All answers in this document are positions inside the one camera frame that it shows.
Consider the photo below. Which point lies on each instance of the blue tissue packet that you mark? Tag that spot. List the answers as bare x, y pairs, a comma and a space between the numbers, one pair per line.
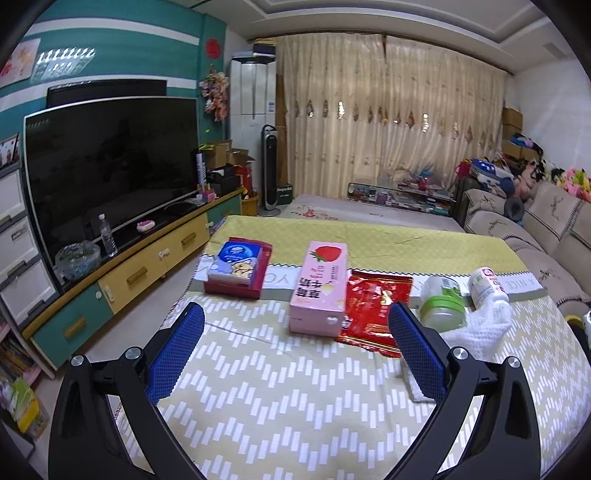
233, 261

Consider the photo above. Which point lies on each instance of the artificial flower bunch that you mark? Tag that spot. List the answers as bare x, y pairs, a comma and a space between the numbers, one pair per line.
214, 92

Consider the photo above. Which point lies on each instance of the glass bowl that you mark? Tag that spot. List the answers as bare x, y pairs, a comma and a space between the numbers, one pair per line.
77, 261

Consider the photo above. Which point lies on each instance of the small pink dish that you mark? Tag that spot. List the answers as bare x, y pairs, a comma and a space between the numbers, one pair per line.
146, 225

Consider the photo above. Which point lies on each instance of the large black flat television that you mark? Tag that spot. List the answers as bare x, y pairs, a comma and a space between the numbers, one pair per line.
111, 175

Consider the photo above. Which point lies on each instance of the cluttered glass coffee table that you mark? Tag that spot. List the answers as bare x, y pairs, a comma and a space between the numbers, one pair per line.
401, 198

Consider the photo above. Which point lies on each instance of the clear plastic water bottle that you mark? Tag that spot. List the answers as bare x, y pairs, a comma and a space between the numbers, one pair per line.
107, 237

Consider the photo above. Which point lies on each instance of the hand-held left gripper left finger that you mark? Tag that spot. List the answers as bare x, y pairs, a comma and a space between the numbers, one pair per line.
175, 355

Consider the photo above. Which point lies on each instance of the green-lidded clear jar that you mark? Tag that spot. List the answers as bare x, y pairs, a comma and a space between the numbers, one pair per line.
441, 307

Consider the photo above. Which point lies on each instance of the white knitted cloth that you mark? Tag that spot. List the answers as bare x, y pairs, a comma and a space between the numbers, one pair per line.
485, 323

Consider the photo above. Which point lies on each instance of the stack of cardboard boxes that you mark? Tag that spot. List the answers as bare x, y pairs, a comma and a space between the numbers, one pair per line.
512, 120

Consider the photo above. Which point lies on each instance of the pink strawberry milk carton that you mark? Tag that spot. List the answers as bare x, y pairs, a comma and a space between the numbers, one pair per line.
318, 286

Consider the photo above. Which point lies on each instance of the pile of books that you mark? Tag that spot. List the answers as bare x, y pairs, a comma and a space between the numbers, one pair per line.
21, 392

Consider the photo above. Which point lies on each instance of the teal yellow television cabinet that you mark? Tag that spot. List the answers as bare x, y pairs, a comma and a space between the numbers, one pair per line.
138, 277

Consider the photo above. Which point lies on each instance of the red round wall ornament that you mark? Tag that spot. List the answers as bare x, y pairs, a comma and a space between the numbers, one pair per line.
212, 47

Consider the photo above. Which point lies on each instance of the beige embroidered curtain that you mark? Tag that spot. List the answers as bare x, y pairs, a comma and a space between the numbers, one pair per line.
392, 115

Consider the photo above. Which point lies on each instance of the grey neck pillow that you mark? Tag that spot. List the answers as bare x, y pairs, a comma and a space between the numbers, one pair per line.
513, 208

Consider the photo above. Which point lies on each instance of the pile of plush toys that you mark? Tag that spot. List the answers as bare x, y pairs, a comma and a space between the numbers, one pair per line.
563, 177

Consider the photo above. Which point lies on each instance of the black yellow-rimmed trash bin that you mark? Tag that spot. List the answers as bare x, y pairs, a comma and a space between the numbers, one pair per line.
579, 339

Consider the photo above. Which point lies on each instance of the red flat box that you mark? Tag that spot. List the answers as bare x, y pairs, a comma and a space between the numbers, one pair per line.
263, 272

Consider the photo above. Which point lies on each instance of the red foil snack packet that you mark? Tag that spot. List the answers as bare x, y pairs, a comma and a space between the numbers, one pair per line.
369, 309

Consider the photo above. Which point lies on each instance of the floral wall poster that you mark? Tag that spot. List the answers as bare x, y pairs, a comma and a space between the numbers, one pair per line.
18, 62

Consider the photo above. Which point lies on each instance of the black tower fan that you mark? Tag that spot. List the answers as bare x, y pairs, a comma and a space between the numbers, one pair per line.
271, 170

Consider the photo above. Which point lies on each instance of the white plastic drawer unit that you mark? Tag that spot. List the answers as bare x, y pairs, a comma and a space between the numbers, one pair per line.
18, 254

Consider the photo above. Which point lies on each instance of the white standing air conditioner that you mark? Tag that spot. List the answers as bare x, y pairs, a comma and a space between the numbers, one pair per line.
251, 92

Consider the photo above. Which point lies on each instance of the beige sofa with deer covers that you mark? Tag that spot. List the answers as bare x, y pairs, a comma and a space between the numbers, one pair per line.
549, 230

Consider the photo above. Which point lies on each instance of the black box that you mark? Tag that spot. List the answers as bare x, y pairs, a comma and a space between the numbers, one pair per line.
224, 181

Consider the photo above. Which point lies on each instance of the white bottle with pink label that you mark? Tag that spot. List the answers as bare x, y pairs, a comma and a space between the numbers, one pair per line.
487, 286

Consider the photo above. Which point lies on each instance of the open cardboard box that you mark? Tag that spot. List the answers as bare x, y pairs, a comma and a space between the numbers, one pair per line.
226, 152

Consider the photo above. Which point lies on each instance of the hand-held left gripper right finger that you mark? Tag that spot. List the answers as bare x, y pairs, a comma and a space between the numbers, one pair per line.
418, 350

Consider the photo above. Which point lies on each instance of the floral printed floor mattress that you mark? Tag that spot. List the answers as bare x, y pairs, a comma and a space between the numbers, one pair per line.
351, 212

